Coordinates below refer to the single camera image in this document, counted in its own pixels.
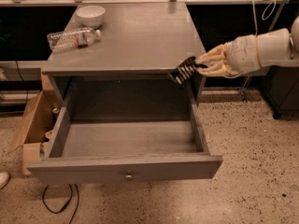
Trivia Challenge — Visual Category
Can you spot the white ceramic bowl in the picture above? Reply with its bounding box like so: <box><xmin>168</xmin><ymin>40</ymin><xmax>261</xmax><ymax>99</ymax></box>
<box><xmin>76</xmin><ymin>6</ymin><xmax>106</xmax><ymax>28</ymax></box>

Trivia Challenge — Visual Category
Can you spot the round metal drawer knob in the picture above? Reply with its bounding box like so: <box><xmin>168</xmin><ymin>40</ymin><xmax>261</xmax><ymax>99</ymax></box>
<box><xmin>124</xmin><ymin>172</ymin><xmax>134</xmax><ymax>181</ymax></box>

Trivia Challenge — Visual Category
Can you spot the clear plastic water bottle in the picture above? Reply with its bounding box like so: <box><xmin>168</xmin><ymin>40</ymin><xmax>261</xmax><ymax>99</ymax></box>
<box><xmin>47</xmin><ymin>27</ymin><xmax>101</xmax><ymax>52</ymax></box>

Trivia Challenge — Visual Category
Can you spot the grey open top drawer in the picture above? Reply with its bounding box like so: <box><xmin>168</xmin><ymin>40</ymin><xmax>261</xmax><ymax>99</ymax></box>
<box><xmin>28</xmin><ymin>108</ymin><xmax>222</xmax><ymax>184</ymax></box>

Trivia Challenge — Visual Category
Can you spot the black floor cable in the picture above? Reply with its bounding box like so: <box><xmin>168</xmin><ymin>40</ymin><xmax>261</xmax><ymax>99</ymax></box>
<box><xmin>41</xmin><ymin>184</ymin><xmax>80</xmax><ymax>224</ymax></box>

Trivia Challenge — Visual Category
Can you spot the brown cardboard box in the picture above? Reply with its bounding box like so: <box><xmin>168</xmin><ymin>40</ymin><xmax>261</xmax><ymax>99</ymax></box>
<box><xmin>8</xmin><ymin>75</ymin><xmax>61</xmax><ymax>175</ymax></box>

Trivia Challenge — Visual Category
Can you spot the white hanging cable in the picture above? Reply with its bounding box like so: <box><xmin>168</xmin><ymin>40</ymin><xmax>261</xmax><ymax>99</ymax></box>
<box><xmin>248</xmin><ymin>0</ymin><xmax>278</xmax><ymax>37</ymax></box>

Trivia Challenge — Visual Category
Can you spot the grey wooden cabinet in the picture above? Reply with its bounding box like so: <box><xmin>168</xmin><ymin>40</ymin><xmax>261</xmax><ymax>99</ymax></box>
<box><xmin>48</xmin><ymin>3</ymin><xmax>205</xmax><ymax>119</ymax></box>

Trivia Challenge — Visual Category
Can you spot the grey wall rail beam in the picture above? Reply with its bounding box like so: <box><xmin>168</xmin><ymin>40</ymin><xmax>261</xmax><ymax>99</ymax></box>
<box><xmin>0</xmin><ymin>56</ymin><xmax>299</xmax><ymax>82</ymax></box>

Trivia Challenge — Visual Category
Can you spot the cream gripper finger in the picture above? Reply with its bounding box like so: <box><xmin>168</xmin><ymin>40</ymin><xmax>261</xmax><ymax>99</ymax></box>
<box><xmin>195</xmin><ymin>43</ymin><xmax>228</xmax><ymax>64</ymax></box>
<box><xmin>197</xmin><ymin>62</ymin><xmax>235</xmax><ymax>77</ymax></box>

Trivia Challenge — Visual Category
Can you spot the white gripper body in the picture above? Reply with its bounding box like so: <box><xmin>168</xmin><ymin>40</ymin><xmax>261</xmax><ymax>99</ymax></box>
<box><xmin>225</xmin><ymin>35</ymin><xmax>261</xmax><ymax>74</ymax></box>

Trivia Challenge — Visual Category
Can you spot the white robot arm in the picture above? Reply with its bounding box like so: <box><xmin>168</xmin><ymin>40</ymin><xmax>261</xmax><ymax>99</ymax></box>
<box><xmin>197</xmin><ymin>17</ymin><xmax>299</xmax><ymax>77</ymax></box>

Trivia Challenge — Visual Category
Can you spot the white shoe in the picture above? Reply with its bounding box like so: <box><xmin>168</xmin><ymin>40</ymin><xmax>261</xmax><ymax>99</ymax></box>
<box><xmin>0</xmin><ymin>172</ymin><xmax>10</xmax><ymax>189</ymax></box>

